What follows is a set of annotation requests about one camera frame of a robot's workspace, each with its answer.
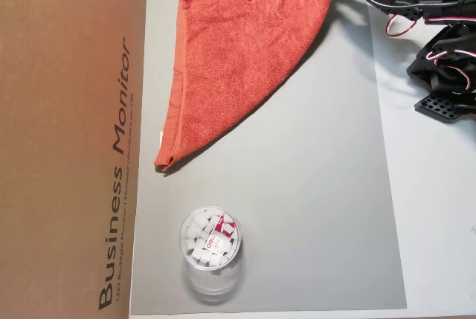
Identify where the orange terry towel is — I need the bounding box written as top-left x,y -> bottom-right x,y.
152,0 -> 338,173

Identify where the black perforated table clamp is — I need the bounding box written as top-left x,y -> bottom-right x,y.
414,91 -> 476,123

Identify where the smooth flat desk mat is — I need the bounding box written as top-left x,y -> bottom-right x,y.
129,0 -> 408,316

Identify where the red sleeve eraser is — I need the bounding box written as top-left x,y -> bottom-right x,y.
211,214 -> 239,236

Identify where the clear plastic jar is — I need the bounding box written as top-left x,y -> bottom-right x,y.
177,205 -> 248,305

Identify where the deli branded eraser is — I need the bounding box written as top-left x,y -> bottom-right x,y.
202,235 -> 234,257

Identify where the brown cardboard monitor box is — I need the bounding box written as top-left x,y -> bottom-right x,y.
0,0 -> 149,319

